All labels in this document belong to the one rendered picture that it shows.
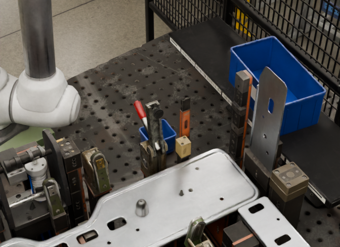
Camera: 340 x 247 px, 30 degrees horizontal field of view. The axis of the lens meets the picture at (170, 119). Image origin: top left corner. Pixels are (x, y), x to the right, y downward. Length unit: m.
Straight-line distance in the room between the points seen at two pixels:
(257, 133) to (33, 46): 0.75
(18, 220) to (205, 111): 0.96
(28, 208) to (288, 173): 0.74
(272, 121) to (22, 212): 0.74
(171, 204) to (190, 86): 0.90
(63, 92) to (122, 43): 1.86
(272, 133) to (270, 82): 0.16
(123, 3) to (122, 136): 2.08
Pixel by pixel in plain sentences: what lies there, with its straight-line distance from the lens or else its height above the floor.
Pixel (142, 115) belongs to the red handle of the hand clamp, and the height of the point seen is 1.13.
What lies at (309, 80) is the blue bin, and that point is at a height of 1.14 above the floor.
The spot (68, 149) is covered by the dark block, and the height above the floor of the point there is 1.12.
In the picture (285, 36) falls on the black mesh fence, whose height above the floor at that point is 1.16.
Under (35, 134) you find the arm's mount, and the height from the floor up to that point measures 0.75.
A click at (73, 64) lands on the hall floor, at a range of 3.85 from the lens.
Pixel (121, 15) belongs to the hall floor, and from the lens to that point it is 4.23.
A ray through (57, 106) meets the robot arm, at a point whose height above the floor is 0.96.
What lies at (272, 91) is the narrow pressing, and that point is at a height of 1.28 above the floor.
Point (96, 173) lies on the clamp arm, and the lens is 1.79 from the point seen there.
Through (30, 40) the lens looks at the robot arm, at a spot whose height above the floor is 1.19.
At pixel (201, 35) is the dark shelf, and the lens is 2.30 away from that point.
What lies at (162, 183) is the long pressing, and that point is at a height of 1.00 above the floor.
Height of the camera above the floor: 2.39
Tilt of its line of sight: 44 degrees down
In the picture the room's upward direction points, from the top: straight up
